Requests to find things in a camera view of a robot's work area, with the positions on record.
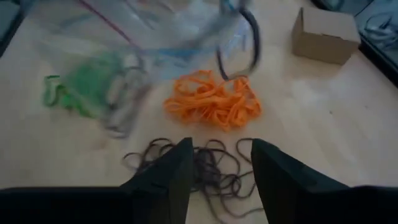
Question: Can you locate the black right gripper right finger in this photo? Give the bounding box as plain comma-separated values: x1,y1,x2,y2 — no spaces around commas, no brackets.
250,138,398,224

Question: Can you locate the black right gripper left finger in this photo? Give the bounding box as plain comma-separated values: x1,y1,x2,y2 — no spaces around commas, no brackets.
0,138,194,224

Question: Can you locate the black rubber band pile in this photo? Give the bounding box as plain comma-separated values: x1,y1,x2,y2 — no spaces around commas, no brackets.
102,6,265,224

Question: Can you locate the orange rubber band pile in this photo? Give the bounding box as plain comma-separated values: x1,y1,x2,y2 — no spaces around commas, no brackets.
164,70,262,131

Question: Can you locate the clear plastic zip bag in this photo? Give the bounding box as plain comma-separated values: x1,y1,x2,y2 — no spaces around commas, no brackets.
29,0,262,139

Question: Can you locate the green rubber band pile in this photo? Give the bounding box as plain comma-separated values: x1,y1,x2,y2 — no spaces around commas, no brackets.
42,51,125,119

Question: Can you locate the small brown cardboard box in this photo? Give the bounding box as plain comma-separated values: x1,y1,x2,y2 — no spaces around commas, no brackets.
291,6,361,65

